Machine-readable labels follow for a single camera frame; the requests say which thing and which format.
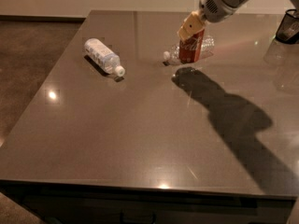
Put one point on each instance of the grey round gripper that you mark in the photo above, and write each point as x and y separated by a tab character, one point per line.
210	6

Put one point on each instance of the red coke can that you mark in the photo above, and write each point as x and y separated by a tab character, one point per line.
189	50

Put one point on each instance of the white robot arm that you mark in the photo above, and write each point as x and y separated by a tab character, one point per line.
238	3

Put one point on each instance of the clear empty plastic bottle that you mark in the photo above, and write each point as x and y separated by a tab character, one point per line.
171	55

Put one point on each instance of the white labelled water bottle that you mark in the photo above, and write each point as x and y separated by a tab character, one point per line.
104	57

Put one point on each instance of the black mesh cup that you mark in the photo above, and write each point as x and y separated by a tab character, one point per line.
288	30

